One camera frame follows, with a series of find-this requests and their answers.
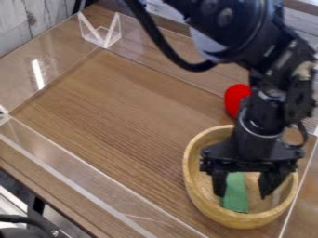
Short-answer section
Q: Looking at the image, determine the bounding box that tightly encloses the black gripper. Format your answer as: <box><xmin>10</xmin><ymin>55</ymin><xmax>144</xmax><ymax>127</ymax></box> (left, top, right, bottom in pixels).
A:
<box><xmin>200</xmin><ymin>108</ymin><xmax>303</xmax><ymax>199</ymax></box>

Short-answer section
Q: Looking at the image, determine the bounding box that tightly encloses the green rectangular block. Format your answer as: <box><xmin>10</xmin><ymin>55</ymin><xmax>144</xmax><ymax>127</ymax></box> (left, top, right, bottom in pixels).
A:
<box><xmin>220</xmin><ymin>172</ymin><xmax>249</xmax><ymax>214</ymax></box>

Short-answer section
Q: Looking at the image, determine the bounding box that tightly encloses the brown wooden bowl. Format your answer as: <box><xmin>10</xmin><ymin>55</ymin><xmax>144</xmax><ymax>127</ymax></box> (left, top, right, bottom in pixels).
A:
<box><xmin>183</xmin><ymin>125</ymin><xmax>299</xmax><ymax>230</ymax></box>

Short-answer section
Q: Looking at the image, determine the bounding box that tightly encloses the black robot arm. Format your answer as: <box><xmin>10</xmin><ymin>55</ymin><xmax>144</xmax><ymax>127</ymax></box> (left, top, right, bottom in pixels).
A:
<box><xmin>124</xmin><ymin>0</ymin><xmax>318</xmax><ymax>197</ymax></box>

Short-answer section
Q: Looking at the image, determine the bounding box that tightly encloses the red knitted strawberry toy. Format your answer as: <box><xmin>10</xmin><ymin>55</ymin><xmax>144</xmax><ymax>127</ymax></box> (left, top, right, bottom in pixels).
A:
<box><xmin>223</xmin><ymin>84</ymin><xmax>251</xmax><ymax>119</ymax></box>

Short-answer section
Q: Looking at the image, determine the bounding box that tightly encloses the clear acrylic tray wall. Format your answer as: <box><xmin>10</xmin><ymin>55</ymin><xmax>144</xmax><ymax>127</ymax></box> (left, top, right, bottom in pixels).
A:
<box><xmin>0</xmin><ymin>106</ymin><xmax>207</xmax><ymax>238</ymax></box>

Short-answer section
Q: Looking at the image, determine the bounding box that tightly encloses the black table clamp mount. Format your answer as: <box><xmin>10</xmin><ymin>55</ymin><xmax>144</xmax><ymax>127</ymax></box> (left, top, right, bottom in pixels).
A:
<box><xmin>26</xmin><ymin>196</ymin><xmax>72</xmax><ymax>238</ymax></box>

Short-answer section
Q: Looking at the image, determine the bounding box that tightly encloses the clear acrylic corner bracket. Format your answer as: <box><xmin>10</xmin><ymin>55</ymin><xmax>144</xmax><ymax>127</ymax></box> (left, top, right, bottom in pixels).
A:
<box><xmin>77</xmin><ymin>13</ymin><xmax>121</xmax><ymax>49</ymax></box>

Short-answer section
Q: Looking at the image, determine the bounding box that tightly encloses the black cable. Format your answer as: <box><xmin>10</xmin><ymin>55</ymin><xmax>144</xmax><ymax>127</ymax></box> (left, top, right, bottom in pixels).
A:
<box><xmin>0</xmin><ymin>214</ymin><xmax>34</xmax><ymax>227</ymax></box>

